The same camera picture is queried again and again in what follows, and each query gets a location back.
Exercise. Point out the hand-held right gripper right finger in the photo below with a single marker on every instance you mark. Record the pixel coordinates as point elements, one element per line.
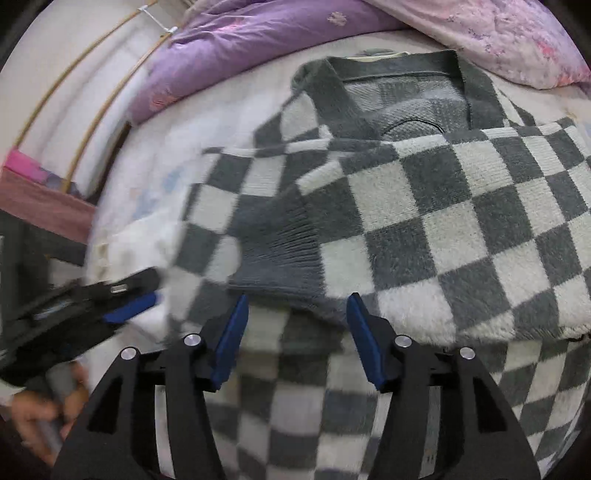
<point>364,341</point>

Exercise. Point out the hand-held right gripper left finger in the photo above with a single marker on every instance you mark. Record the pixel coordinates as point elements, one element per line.
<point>229,339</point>

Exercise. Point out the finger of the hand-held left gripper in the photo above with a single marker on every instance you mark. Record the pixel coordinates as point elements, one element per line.
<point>131,280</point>
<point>131,308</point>

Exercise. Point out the grey white checkered sweater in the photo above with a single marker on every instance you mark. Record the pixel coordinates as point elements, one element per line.
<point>406,207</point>

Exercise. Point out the white snap-button jacket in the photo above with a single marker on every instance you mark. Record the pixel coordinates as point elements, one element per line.
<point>376,57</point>

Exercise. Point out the person's left hand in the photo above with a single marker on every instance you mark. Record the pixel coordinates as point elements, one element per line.
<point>32,408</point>

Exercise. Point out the pink striped cloth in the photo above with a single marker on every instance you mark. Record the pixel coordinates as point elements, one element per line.
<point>46,203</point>

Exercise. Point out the purple floral quilt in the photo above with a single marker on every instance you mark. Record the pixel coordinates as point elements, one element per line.
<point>258,41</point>

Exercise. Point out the grey hoodie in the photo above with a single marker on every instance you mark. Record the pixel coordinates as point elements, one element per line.
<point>378,50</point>

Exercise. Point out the wooden barre rail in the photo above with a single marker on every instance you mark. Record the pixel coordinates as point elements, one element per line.
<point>60,78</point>
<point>108,104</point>

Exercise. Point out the white barre stand post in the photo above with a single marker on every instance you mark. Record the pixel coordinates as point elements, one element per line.
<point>159,23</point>

